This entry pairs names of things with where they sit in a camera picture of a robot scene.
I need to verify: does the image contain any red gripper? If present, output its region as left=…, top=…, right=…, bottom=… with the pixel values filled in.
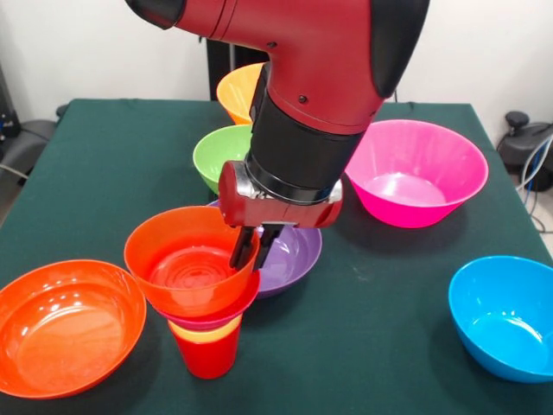
left=218, top=161, right=345, bottom=271

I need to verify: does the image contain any purple bowl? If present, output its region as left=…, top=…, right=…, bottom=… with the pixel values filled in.
left=207, top=199, right=322, bottom=300

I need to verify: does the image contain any small orange bowl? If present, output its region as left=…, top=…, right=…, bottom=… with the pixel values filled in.
left=124, top=206, right=261, bottom=318

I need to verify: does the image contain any small crimson bowl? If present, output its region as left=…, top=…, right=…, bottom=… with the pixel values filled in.
left=164, top=271, right=261, bottom=332

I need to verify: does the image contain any stack of yellow cups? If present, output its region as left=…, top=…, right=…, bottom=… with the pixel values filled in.
left=168, top=313, right=244, bottom=345

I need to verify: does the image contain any red cup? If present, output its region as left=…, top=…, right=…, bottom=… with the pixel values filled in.
left=172, top=333, right=241, bottom=380

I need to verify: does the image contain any green bowl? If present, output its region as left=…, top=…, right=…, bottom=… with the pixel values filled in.
left=193, top=124, right=254, bottom=195

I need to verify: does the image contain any dark green table cloth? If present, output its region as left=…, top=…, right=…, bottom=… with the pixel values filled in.
left=0, top=98, right=553, bottom=415

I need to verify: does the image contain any large light orange bowl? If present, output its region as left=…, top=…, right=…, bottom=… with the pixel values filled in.
left=216, top=62, right=265, bottom=125

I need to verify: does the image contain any large magenta bowl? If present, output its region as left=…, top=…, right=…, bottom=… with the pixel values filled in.
left=344, top=119, right=490, bottom=229

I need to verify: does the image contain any large red-orange bowl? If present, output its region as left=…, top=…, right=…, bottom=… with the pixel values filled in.
left=0, top=259, right=148, bottom=399

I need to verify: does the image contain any black chair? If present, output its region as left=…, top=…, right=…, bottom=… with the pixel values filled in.
left=0, top=65, right=70, bottom=182

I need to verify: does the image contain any blue bowl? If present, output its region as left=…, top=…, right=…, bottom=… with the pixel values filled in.
left=448, top=255, right=553, bottom=384

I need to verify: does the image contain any black device with cables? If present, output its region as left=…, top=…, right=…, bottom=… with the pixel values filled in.
left=497, top=111, right=553, bottom=193

